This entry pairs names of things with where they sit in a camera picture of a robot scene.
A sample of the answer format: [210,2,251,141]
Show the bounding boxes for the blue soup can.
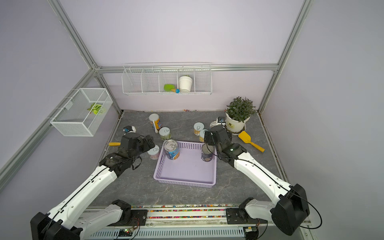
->
[164,140,180,160]
[210,121,220,128]

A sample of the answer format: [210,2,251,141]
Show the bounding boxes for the dark purple can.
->
[201,144,215,162]

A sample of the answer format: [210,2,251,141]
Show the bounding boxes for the tall colourful snack tube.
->
[149,114,162,134]

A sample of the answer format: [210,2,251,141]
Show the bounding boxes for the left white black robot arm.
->
[31,132,155,240]

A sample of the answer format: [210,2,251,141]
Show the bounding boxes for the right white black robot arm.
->
[204,126,310,236]

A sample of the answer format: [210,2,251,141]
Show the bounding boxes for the purple plastic basket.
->
[153,141,217,188]

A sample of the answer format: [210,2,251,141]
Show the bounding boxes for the green toy in basket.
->
[87,103,106,115]

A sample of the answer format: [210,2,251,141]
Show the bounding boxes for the white mesh side basket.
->
[50,88,113,137]

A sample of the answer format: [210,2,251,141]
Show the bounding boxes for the yellow label small can front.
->
[199,129,207,143]

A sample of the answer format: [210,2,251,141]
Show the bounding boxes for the white plant saucer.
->
[226,119,246,135]

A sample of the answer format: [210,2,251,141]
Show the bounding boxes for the pink label small can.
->
[147,145,160,160]

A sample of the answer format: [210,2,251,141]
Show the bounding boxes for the orange label small can rear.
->
[194,122,205,136]

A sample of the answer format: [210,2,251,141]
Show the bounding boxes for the yellow toy shovel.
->
[238,131,265,153]

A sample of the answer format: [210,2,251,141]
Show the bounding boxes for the potted green plant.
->
[226,97,257,122]

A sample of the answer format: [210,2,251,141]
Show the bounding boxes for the green label small can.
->
[159,127,172,141]

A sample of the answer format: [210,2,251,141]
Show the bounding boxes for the small white pot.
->
[179,76,193,93]

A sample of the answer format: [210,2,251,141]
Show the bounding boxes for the coloured beads on edge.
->
[132,204,239,220]

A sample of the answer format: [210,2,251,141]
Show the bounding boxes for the green toy scoop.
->
[164,84,180,94]

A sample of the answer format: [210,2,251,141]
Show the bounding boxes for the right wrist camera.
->
[217,117,226,125]

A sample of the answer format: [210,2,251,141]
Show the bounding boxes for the teal toy fork yellow handle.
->
[109,142,121,147]

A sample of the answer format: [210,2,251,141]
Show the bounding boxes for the white wire wall shelf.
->
[122,62,213,95]

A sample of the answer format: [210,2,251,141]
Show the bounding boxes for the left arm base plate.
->
[110,209,148,227]

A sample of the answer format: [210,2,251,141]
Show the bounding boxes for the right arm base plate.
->
[226,208,267,225]

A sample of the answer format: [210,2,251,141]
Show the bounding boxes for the aluminium mounting rail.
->
[88,218,317,240]

